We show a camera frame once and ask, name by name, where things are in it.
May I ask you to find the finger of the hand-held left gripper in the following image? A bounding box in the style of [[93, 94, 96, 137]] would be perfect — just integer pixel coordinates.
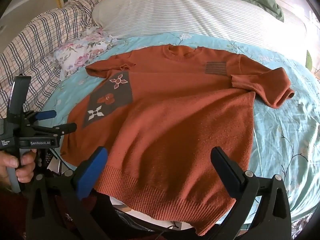
[[24, 110, 56, 122], [32, 123, 77, 137]]

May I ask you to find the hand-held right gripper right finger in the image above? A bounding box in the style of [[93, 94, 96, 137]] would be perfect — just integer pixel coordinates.
[[204, 146, 292, 240]]

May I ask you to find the person's left hand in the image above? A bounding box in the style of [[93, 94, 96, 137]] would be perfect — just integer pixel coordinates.
[[0, 149, 37, 183]]

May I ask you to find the plaid checked blanket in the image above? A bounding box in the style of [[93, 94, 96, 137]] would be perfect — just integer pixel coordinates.
[[0, 0, 105, 114]]

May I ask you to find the teal floral bed sheet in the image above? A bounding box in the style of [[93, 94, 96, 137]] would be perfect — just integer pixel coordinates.
[[42, 34, 320, 230]]

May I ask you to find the pink floral pillow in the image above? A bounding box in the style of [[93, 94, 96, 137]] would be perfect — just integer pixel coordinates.
[[54, 27, 118, 81]]

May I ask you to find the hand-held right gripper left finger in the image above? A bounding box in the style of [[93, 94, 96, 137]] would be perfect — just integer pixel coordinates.
[[26, 146, 111, 240]]

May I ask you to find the white striped pillow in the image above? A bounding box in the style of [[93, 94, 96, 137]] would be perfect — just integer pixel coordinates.
[[91, 0, 307, 55]]

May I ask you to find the orange knit sweater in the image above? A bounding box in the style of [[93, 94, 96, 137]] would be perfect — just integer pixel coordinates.
[[60, 44, 296, 237]]

